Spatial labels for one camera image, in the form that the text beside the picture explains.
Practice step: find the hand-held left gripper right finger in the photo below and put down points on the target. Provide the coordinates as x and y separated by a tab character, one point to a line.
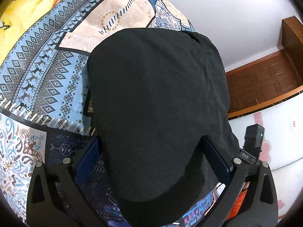
215	160

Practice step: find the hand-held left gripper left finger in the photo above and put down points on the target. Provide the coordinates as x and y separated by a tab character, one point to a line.
88	162

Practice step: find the black jacket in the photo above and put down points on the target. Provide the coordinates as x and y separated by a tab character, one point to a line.
156	123

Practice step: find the white wardrobe with pink stickers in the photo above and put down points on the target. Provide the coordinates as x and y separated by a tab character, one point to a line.
281	134

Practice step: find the orange cloth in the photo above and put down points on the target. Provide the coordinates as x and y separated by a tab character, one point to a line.
238	202

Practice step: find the brown wooden door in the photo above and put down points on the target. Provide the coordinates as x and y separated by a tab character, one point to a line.
262	82

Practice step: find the patterned blue bed sheet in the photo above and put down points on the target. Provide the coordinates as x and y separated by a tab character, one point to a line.
47	80

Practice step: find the yellow plush blanket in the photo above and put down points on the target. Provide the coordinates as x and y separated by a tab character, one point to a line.
21	16

